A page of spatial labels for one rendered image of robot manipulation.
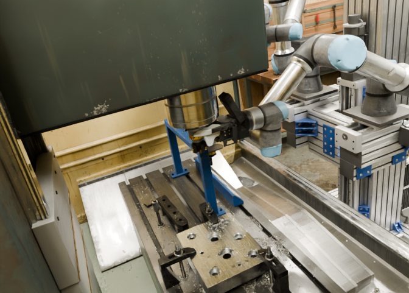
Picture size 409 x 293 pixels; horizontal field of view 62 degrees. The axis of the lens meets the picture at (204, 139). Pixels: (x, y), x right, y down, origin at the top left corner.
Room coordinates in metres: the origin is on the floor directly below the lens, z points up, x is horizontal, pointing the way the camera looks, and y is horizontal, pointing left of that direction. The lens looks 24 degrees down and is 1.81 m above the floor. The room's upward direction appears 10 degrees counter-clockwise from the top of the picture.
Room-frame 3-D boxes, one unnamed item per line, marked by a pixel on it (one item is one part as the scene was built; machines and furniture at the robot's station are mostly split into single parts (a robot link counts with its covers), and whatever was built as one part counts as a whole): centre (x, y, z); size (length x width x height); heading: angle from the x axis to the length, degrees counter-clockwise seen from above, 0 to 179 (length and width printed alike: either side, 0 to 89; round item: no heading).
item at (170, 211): (1.22, 0.19, 0.93); 0.26 x 0.05 x 0.06; 25
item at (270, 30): (1.63, -0.36, 1.56); 0.11 x 0.08 x 0.11; 60
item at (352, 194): (1.71, -0.82, 0.79); 0.13 x 0.09 x 0.86; 19
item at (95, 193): (1.58, 0.24, 0.75); 0.89 x 0.70 x 0.26; 110
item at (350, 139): (1.44, -0.82, 1.07); 0.40 x 0.13 x 0.09; 109
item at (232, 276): (0.93, 0.01, 0.96); 0.29 x 0.23 x 0.05; 20
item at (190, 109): (0.97, 0.02, 1.51); 0.16 x 0.16 x 0.12
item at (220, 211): (1.22, 0.02, 1.05); 0.10 x 0.05 x 0.30; 110
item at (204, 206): (1.11, 0.03, 0.97); 0.13 x 0.03 x 0.15; 20
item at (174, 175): (1.64, 0.17, 1.05); 0.10 x 0.05 x 0.30; 110
